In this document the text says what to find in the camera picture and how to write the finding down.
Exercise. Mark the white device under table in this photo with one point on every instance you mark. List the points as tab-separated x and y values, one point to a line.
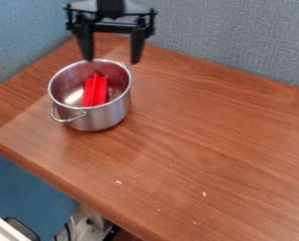
14	230

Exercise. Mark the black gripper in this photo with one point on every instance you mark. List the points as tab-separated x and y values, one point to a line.
116	16

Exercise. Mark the stainless steel pot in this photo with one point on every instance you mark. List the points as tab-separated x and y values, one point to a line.
66	90

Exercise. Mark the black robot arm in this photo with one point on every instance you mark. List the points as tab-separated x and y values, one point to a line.
110	16

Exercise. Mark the red plastic block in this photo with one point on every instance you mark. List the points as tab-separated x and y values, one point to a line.
96	90

